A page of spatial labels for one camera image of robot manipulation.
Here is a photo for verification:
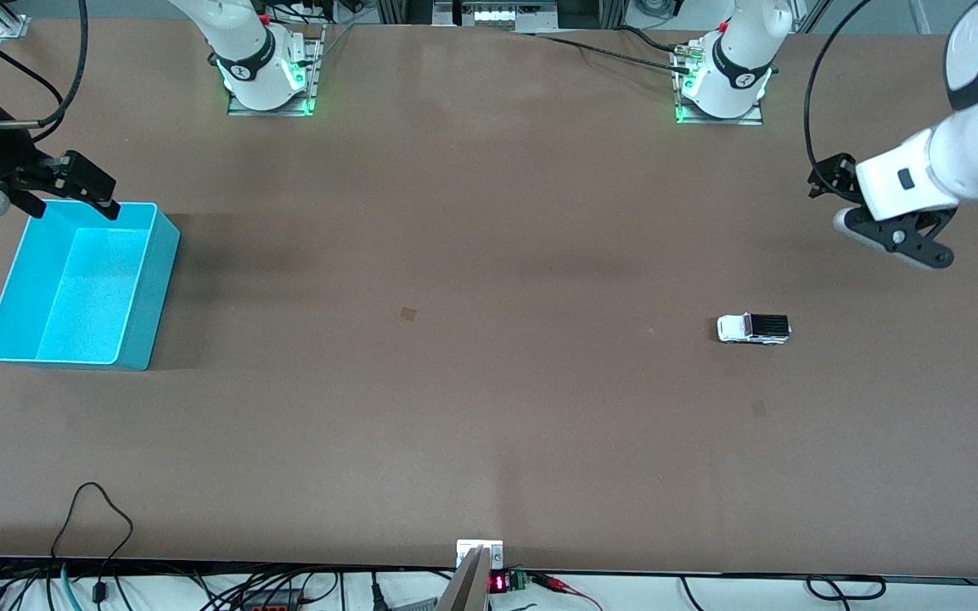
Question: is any aluminium corner bracket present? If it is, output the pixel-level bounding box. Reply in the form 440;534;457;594
0;0;31;40

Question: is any cyan plastic bin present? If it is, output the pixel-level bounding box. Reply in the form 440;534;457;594
0;200;182;372

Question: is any long black table cable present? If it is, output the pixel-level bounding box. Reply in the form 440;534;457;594
531;32;694;74

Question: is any red clip lead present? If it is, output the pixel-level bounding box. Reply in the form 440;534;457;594
531;573;604;611

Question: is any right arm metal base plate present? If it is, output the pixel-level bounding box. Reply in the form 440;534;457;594
228;24;322;117

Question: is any grey metal bar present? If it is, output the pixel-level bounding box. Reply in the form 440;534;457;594
436;547;492;611

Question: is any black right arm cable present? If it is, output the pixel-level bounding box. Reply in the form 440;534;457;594
0;0;89;143

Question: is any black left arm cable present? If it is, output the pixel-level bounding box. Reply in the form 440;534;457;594
803;0;874;198

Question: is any white device with lights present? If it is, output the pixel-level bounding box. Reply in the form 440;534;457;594
434;0;559;31

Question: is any white toy jeep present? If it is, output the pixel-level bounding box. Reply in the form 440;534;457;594
717;313;792;346

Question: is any thin black looped cable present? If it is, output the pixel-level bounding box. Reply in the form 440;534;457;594
50;482;135;603

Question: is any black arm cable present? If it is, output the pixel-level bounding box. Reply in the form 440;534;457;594
803;0;874;198
0;0;89;143

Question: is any short black table cable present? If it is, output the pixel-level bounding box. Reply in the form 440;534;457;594
615;25;689;55

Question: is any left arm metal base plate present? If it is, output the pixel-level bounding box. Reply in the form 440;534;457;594
674;42;765;126

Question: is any white mounting plate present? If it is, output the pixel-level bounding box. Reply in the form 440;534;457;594
456;540;504;569

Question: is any black coiled cable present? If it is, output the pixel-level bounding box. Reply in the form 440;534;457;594
805;575;887;603

